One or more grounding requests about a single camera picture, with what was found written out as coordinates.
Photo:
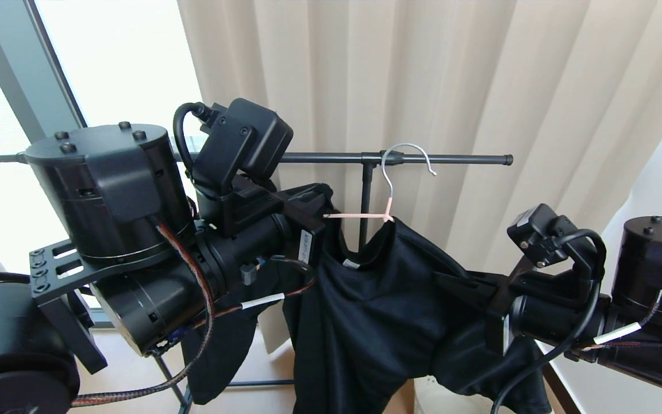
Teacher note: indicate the black clothes rack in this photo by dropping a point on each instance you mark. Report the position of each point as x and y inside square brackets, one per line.
[451, 159]

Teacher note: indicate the pink clothes hanger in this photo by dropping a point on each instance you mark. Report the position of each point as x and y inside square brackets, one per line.
[390, 210]

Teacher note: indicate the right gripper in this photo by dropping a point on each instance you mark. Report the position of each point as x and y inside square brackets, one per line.
[555, 316]

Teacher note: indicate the black shorts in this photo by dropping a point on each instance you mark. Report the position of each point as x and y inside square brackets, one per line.
[222, 356]

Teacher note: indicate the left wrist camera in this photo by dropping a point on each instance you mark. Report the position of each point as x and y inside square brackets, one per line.
[245, 138]

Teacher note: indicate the black garment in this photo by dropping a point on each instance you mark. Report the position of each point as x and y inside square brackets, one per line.
[365, 316]

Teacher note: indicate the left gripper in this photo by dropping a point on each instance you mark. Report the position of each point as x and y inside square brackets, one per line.
[193, 282]

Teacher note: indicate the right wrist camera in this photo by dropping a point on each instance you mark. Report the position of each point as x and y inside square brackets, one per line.
[538, 230]

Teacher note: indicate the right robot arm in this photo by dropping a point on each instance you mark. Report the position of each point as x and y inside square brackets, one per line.
[658, 259]

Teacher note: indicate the white laundry basket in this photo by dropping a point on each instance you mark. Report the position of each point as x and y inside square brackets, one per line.
[428, 399]

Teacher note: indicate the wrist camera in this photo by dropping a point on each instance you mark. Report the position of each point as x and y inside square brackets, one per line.
[538, 230]
[245, 138]

